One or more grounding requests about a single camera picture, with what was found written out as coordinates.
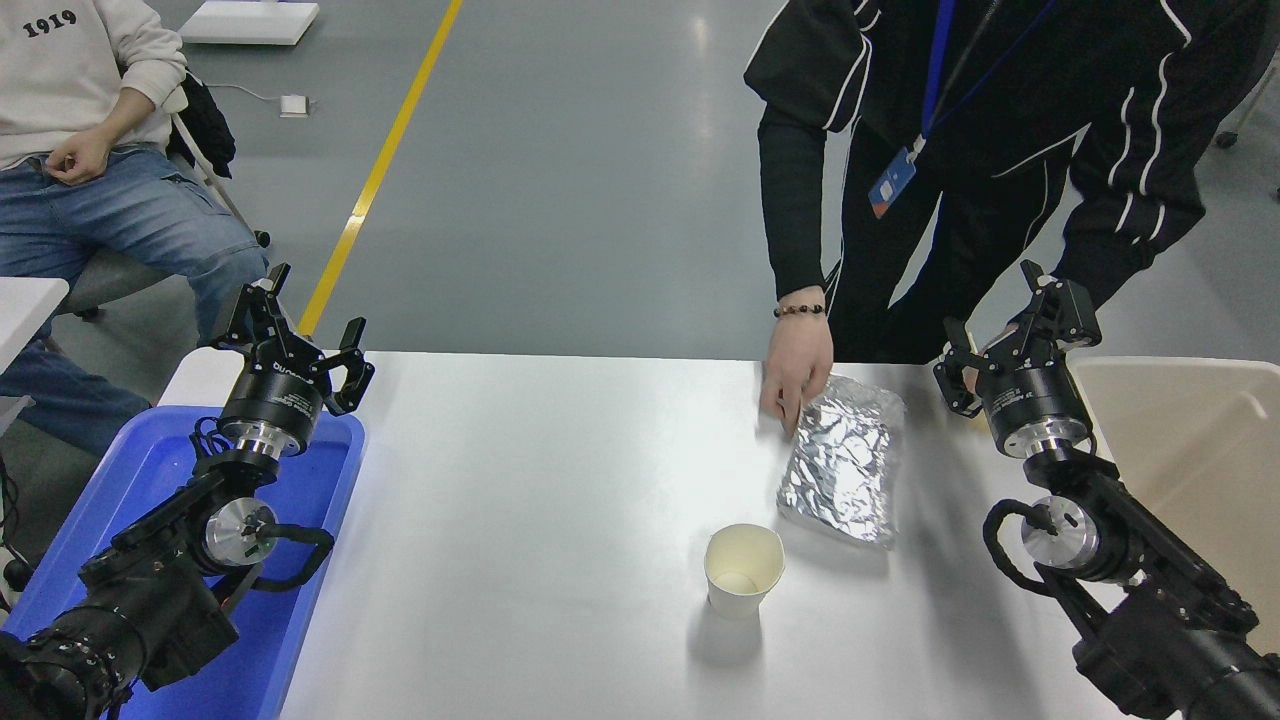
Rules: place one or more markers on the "person's right hand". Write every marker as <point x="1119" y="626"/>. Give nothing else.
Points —
<point x="800" y="360"/>

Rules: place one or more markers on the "white side table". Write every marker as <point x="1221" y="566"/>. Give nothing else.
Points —
<point x="25" y="305"/>

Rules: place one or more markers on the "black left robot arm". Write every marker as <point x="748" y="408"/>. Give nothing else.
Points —
<point x="150" y="600"/>

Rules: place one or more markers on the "person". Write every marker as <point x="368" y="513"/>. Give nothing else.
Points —
<point x="1000" y="100"/>
<point x="100" y="220"/>

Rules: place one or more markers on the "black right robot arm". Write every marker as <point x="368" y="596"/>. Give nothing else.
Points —
<point x="1150" y="610"/>

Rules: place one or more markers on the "office chair with castors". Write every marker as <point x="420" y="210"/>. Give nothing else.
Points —
<point x="1225" y="140"/>

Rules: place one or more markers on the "white paper cup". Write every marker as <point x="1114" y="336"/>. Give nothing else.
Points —
<point x="742" y="575"/>

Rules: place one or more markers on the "white frame chair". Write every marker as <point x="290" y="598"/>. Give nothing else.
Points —
<point x="130" y="275"/>

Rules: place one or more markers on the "person's left hand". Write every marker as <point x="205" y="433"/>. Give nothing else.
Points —
<point x="80" y="158"/>
<point x="1000" y="340"/>

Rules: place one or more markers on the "person's right forearm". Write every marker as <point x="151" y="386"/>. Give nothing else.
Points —
<point x="795" y="220"/>

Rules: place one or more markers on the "blue plastic tray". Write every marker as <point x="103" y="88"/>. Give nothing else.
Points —
<point x="130" y="470"/>

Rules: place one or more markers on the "person's left forearm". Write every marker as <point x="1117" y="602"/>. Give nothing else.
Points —
<point x="1120" y="250"/>
<point x="120" y="120"/>

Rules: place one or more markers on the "large pale dustbin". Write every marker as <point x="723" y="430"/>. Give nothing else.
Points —
<point x="1190" y="450"/>

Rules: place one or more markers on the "silver foil tray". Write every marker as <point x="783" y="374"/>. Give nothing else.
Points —
<point x="845" y="460"/>

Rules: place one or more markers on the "black garment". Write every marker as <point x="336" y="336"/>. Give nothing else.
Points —
<point x="205" y="125"/>

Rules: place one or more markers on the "flat white board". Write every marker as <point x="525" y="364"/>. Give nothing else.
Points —
<point x="250" y="20"/>

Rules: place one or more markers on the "white power adapter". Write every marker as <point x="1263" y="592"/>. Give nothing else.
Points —
<point x="294" y="106"/>

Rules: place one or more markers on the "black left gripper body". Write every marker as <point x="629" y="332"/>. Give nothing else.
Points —
<point x="275" y="395"/>

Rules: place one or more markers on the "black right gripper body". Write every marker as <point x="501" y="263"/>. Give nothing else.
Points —
<point x="1030" y="395"/>

